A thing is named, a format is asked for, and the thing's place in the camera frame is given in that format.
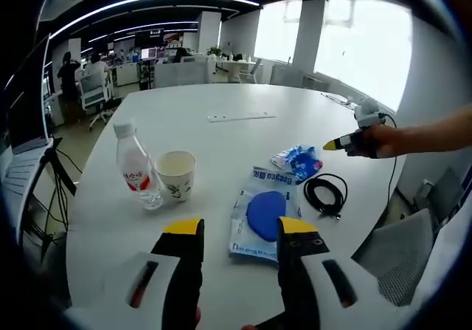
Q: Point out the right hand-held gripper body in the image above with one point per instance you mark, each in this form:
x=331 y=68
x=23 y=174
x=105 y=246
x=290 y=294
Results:
x=368 y=114

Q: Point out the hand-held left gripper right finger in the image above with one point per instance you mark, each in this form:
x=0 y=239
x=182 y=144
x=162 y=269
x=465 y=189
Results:
x=298 y=271

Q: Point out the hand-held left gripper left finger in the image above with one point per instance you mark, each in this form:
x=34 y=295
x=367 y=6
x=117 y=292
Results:
x=184 y=271

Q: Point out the small blue packet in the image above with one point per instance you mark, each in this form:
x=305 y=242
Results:
x=300 y=162

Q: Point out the large blue white packet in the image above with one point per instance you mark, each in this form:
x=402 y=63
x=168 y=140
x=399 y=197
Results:
x=243 y=234

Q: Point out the white paper cup leaf print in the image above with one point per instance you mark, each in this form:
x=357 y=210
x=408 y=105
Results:
x=177 y=186

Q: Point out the clear plastic bottle red label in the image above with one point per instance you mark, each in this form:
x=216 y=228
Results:
x=134 y=171

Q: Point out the person's right hand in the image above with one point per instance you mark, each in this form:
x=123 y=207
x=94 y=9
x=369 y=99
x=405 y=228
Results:
x=380 y=141

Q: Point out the large window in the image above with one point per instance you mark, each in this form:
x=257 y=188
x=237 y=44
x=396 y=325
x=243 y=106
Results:
x=278 y=31
x=361 y=49

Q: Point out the grey mesh chair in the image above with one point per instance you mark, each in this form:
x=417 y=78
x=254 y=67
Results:
x=398 y=256

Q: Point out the white strip on table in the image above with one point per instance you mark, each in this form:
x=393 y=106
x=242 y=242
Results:
x=241 y=116

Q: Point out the dark grey chair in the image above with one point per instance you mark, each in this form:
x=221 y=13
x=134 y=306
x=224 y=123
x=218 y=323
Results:
x=442 y=197

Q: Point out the grey office chair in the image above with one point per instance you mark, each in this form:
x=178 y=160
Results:
x=251 y=71

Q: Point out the round white table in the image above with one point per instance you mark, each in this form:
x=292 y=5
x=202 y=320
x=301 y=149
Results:
x=234 y=68

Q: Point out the green potted plant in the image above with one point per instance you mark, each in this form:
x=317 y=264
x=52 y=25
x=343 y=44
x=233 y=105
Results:
x=215 y=51

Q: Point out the white desk partition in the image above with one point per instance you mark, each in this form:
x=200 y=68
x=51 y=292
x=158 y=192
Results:
x=184 y=73

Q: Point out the white office chair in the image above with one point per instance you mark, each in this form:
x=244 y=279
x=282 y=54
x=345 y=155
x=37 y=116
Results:
x=94 y=93

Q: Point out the black shelf cart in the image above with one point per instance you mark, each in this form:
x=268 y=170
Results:
x=145 y=75

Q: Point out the desk monitor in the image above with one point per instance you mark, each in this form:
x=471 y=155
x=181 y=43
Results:
x=149 y=53

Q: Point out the silver laptop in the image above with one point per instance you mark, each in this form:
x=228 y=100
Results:
x=29 y=97

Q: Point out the curved ceiling light strip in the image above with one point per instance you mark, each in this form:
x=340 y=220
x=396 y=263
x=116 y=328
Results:
x=147 y=3

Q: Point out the wall display screen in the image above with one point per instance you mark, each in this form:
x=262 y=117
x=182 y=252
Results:
x=149 y=37

